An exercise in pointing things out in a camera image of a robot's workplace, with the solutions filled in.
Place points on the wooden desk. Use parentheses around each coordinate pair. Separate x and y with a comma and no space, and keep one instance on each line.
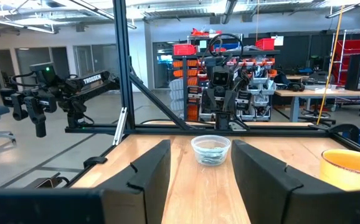
(323,93)

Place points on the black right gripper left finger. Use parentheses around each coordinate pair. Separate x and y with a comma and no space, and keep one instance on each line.
(149,186)

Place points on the black storage cabinet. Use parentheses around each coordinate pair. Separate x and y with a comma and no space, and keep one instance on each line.
(298,49)

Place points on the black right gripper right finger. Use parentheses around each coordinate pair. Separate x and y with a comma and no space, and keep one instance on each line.
(261,186)

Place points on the shelf rack with orange bins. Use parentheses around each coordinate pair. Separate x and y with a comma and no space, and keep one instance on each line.
(192,81)

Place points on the black stool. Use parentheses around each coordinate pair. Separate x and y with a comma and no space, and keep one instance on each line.
(315,115)

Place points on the red shelf cart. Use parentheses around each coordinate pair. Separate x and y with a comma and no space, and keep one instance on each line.
(354,46)

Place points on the yellow cup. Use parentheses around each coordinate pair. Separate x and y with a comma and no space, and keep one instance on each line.
(348,174)

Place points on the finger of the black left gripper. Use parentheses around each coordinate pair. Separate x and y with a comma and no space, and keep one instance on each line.
(207,102)
(235,102)

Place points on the red storage bin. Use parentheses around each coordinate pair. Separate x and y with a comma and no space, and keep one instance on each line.
(264,44)
(184,49)

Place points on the fluorescent ceiling light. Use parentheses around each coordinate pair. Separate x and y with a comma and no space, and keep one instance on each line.
(27,27)
(349,7)

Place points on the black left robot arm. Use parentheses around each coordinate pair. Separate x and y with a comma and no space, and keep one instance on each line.
(222,121)

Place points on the black aluminium frame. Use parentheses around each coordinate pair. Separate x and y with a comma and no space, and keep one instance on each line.
(122,62)

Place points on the black table clamp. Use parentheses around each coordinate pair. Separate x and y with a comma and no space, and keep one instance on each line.
(95,161)
(47,183)
(345,127)

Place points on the black headphones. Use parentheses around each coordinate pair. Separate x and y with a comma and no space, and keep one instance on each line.
(296,87)

